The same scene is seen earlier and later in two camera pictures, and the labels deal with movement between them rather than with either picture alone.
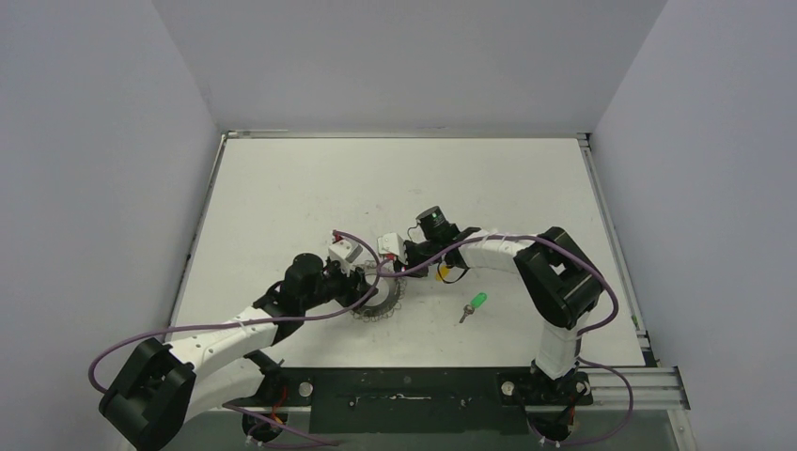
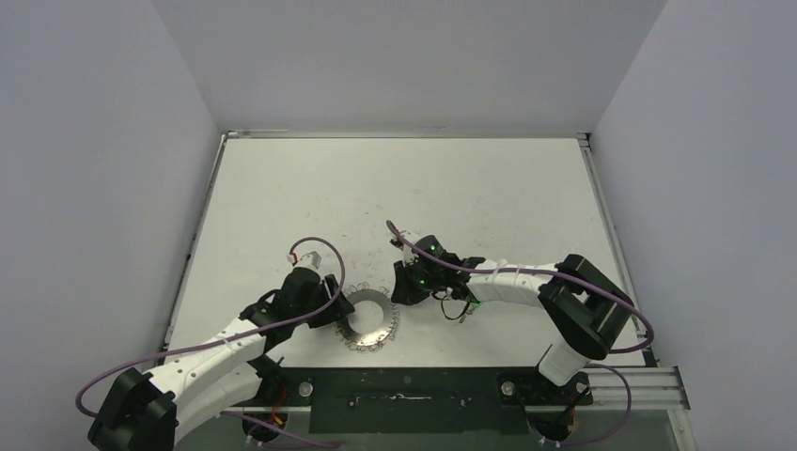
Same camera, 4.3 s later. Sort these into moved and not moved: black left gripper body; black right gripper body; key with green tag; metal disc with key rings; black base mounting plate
Moved: black right gripper body; metal disc with key rings; black left gripper body
Not moved: black base mounting plate; key with green tag
